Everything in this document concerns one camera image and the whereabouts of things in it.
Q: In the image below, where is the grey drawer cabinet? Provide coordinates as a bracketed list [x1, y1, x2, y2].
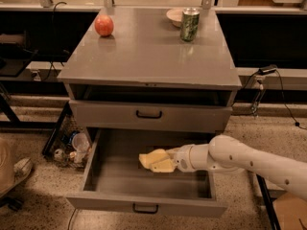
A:
[57, 6, 243, 136]

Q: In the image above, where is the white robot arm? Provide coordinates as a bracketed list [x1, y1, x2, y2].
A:
[143, 135, 307, 200]

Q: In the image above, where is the red apple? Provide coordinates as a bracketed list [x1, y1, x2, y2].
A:
[94, 14, 114, 36]

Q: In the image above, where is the white bowl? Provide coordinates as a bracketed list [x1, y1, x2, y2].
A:
[166, 9, 182, 28]

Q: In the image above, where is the black metal chair frame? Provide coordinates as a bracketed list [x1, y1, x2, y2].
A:
[256, 175, 281, 230]

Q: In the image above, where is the yellow sponge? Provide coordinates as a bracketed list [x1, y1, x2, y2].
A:
[139, 149, 169, 169]

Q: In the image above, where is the clear plastic cup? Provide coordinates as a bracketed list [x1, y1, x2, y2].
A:
[71, 133, 90, 163]

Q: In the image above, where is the cardboard box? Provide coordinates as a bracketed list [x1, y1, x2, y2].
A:
[273, 193, 307, 230]

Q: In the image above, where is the green soda can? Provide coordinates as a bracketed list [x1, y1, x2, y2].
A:
[180, 8, 200, 42]

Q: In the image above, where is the open grey lower drawer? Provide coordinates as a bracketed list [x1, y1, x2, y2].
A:
[67, 128, 227, 218]

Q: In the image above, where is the wire basket with trash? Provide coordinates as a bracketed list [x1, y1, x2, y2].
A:
[41, 103, 89, 170]

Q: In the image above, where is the closed grey upper drawer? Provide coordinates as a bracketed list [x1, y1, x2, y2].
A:
[69, 100, 232, 133]

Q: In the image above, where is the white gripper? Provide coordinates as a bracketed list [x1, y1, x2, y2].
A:
[150, 145, 194, 173]

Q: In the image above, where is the grey sneaker shoe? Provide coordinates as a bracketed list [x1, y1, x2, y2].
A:
[13, 157, 33, 182]

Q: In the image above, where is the black power adapter with cable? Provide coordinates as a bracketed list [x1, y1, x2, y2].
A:
[242, 64, 306, 130]

